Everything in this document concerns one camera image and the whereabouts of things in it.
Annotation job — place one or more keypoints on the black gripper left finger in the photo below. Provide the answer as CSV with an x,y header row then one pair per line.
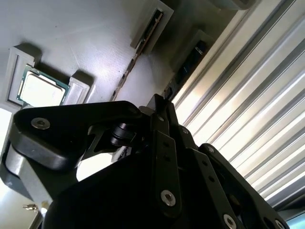
x,y
59,121

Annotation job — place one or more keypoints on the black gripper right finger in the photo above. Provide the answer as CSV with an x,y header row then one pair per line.
x,y
207,167

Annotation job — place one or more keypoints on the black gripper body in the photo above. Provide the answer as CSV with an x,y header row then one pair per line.
x,y
107,202

